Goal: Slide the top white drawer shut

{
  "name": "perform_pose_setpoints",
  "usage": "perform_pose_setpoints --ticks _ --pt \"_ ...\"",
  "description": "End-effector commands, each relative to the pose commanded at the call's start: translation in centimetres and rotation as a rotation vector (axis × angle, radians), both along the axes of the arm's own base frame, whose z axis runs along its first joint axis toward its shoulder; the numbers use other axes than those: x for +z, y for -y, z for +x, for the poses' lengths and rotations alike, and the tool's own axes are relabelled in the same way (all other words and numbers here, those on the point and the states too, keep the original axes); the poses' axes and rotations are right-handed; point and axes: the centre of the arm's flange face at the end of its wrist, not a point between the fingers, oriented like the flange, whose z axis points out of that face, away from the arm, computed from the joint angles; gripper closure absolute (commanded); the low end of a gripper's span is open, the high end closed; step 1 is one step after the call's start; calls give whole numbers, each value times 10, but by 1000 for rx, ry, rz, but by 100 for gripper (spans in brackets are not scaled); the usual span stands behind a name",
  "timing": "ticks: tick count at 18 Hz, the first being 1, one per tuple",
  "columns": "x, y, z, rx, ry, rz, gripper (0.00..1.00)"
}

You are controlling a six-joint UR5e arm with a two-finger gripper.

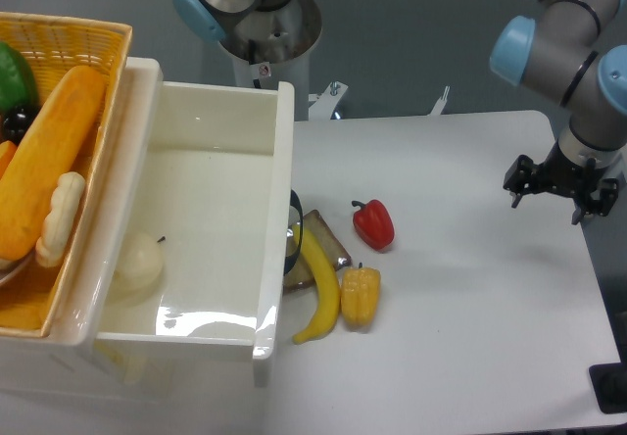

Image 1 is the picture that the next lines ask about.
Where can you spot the white top drawer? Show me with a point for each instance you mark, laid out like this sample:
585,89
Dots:
215,193

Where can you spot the white table clamp bracket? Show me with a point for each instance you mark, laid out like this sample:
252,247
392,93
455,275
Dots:
441,103

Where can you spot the bagged brown bread slice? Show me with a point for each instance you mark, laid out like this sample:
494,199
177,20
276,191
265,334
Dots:
300,276

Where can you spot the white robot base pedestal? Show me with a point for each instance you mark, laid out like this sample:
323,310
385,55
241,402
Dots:
268,48

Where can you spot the white croissant toy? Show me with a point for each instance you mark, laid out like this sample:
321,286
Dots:
58,224

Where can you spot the yellow wicker basket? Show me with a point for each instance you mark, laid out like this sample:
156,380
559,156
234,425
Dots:
30,293

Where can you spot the yellow banana toy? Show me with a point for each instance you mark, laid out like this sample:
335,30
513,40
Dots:
328,291

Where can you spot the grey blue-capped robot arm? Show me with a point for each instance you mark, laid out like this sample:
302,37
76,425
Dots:
554,56

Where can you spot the white pear toy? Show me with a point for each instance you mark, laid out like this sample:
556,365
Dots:
140,262

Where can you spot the red bell pepper toy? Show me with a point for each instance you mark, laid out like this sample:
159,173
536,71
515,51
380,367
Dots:
373,224

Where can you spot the black device at table edge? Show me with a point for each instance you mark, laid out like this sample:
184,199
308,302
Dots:
609,383

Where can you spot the green pepper toy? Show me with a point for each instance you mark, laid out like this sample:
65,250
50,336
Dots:
18,86

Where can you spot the orange baguette bread toy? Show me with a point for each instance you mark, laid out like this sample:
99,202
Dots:
47,151

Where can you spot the white drawer cabinet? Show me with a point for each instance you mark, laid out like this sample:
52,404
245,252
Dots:
71,360

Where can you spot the black top drawer handle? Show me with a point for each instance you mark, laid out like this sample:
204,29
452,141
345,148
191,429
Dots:
297,229

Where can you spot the yellow bell pepper toy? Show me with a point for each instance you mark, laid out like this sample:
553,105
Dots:
360,293

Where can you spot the black grape toy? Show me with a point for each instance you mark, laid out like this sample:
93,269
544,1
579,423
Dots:
17,121

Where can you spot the white metal bracket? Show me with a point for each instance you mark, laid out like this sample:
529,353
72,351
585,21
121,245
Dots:
326,105

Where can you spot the orange fruit toy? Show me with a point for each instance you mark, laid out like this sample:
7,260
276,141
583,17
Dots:
7,152

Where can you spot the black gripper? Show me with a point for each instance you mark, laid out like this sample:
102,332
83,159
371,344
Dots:
583,182

